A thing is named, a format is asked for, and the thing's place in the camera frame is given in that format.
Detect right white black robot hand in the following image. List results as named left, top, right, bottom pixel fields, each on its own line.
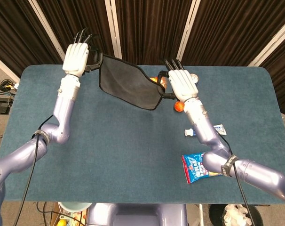
left=157, top=58, right=200, bottom=102

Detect black equipment box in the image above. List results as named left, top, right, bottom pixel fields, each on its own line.
left=0, top=98, right=13, bottom=115

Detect tangled floor cables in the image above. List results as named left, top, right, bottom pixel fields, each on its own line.
left=0, top=79, right=20, bottom=97

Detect white partition frame post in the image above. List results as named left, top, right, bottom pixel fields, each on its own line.
left=28, top=0, right=69, bottom=64
left=104, top=0, right=123, bottom=65
left=0, top=53, right=21, bottom=83
left=174, top=0, right=201, bottom=66
left=248, top=15, right=285, bottom=68

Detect white blue toothpaste tube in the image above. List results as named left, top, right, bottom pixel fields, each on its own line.
left=184, top=124, right=228, bottom=137

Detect black right arm cable strap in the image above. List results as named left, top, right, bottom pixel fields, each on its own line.
left=221, top=154, right=239, bottom=178

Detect light blue bowl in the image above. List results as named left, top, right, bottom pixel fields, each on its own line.
left=57, top=202, right=93, bottom=212

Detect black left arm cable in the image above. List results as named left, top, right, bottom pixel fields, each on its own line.
left=14, top=115, right=56, bottom=226

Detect white table leg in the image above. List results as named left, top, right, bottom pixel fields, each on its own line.
left=198, top=203, right=206, bottom=226

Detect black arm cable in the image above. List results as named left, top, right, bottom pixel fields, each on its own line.
left=217, top=134, right=253, bottom=226
left=14, top=115, right=56, bottom=226

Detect blue red snack bag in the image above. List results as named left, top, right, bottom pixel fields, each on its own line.
left=181, top=152, right=224, bottom=185

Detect yellow microfiber cloth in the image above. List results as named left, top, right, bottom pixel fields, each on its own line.
left=98, top=53, right=168, bottom=111

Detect orange drink plastic bottle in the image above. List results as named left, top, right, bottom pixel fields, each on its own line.
left=149, top=75, right=168, bottom=90

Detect white crumpled paper waste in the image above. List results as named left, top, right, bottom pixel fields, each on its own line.
left=223, top=203, right=253, bottom=226

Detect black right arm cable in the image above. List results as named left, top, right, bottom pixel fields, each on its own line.
left=217, top=134, right=253, bottom=226

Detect dark brown pleated curtain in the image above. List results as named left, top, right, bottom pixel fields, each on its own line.
left=0, top=0, right=285, bottom=116

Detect black left arm cable strap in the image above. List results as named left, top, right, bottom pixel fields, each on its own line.
left=32, top=129, right=51, bottom=144

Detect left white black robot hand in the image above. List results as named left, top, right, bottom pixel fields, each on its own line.
left=62, top=27, right=103, bottom=77

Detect black trash bin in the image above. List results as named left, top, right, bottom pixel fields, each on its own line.
left=208, top=203, right=263, bottom=226

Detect lilac robot torso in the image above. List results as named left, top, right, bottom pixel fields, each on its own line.
left=85, top=202, right=188, bottom=226

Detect blue white drink can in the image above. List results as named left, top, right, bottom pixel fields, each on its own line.
left=189, top=73, right=200, bottom=87

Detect black arm cable strap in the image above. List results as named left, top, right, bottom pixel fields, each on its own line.
left=32, top=129, right=51, bottom=144
left=221, top=154, right=239, bottom=178

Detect brown cardboard box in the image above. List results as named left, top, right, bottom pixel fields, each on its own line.
left=49, top=202, right=63, bottom=226

